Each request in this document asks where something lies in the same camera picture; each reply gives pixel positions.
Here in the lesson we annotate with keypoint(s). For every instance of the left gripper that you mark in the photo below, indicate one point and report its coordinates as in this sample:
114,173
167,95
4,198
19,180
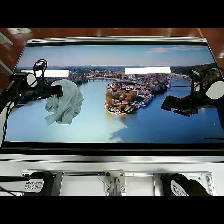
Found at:
53,90

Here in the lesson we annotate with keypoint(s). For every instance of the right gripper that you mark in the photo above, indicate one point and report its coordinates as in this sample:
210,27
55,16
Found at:
176,105

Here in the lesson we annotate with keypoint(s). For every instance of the pale green garment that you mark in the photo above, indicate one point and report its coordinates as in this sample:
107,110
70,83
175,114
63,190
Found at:
66,103

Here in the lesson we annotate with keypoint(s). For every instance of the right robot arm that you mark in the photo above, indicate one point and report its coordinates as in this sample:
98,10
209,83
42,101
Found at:
210,100

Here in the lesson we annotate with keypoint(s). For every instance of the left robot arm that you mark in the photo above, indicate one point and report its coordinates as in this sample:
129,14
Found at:
16,87

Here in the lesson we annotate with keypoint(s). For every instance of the silver frame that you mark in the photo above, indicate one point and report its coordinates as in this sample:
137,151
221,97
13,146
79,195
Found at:
110,165

